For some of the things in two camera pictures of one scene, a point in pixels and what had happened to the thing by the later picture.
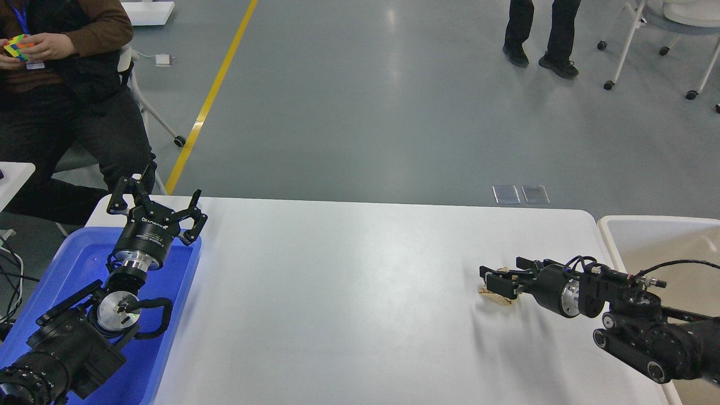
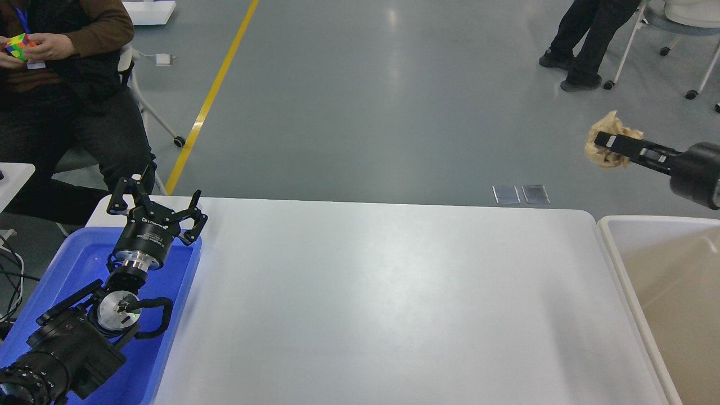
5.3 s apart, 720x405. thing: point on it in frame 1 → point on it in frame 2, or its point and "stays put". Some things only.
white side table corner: (16, 174) stays put
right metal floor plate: (535, 194) stays put
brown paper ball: (498, 298) → (603, 156)
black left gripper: (149, 233) stays put
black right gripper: (555, 287) → (694, 174)
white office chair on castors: (698, 17) stays put
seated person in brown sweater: (65, 107) stays put
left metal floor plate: (506, 194) stays put
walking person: (557, 58) → (582, 37)
